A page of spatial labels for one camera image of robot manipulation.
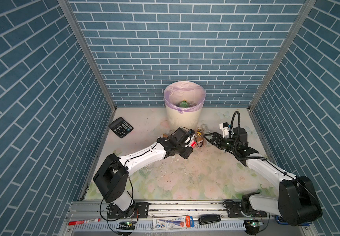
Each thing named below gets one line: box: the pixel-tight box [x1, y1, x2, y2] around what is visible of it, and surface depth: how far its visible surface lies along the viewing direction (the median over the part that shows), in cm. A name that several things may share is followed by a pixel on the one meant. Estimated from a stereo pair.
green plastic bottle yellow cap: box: [179, 99, 190, 108], surface depth 104 cm
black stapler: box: [198, 213, 222, 225], surface depth 71 cm
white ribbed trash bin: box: [164, 80, 206, 131], surface depth 97 cm
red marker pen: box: [68, 218, 101, 226], surface depth 71 cm
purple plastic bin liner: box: [163, 81, 206, 115], surface depth 98 cm
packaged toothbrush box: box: [152, 215, 196, 231], surface depth 71 cm
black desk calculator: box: [108, 117, 134, 139], surface depth 107 cm
